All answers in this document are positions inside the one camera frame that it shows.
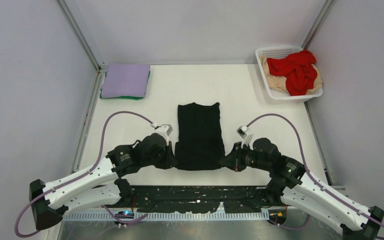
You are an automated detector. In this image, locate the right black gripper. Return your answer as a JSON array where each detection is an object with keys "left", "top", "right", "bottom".
[{"left": 219, "top": 141, "right": 271, "bottom": 172}]

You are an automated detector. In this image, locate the black t shirt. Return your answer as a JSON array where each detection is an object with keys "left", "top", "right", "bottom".
[{"left": 174, "top": 102, "right": 225, "bottom": 171}]

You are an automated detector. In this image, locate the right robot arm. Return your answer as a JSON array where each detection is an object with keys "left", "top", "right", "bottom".
[{"left": 219, "top": 138, "right": 384, "bottom": 240}]

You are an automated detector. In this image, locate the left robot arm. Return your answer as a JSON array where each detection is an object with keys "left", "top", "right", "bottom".
[{"left": 29, "top": 132, "right": 176, "bottom": 231}]

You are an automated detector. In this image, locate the beige t shirt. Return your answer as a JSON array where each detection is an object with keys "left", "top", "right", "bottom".
[{"left": 259, "top": 55, "right": 323, "bottom": 95}]

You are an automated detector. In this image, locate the folded purple t shirt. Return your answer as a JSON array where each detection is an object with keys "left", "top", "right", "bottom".
[{"left": 100, "top": 63, "right": 151, "bottom": 100}]

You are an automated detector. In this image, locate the red t shirt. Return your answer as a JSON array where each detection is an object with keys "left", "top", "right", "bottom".
[{"left": 266, "top": 49, "right": 322, "bottom": 96}]

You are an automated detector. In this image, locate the white plastic basket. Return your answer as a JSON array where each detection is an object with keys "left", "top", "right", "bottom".
[{"left": 255, "top": 45, "right": 323, "bottom": 104}]

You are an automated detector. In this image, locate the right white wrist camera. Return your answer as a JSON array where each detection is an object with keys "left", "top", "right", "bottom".
[{"left": 236, "top": 125, "right": 254, "bottom": 147}]

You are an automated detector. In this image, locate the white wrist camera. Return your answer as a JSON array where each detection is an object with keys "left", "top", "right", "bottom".
[
  {"left": 236, "top": 125, "right": 254, "bottom": 147},
  {"left": 152, "top": 123, "right": 173, "bottom": 145}
]

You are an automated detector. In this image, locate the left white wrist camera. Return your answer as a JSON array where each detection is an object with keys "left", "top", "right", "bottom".
[{"left": 152, "top": 123, "right": 173, "bottom": 145}]

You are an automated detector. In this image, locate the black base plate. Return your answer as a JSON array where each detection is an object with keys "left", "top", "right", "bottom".
[{"left": 101, "top": 184, "right": 299, "bottom": 215}]

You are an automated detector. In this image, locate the white cable duct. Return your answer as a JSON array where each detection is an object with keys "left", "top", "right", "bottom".
[{"left": 63, "top": 209, "right": 270, "bottom": 222}]

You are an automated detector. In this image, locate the left aluminium frame post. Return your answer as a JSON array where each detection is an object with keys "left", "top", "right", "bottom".
[{"left": 55, "top": 0, "right": 107, "bottom": 71}]

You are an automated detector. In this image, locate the aluminium frame post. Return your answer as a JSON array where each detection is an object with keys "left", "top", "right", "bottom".
[
  {"left": 55, "top": 0, "right": 107, "bottom": 71},
  {"left": 301, "top": 0, "right": 337, "bottom": 49}
]

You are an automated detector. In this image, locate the right aluminium frame post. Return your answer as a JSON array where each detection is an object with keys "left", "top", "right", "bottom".
[{"left": 301, "top": 0, "right": 337, "bottom": 49}]

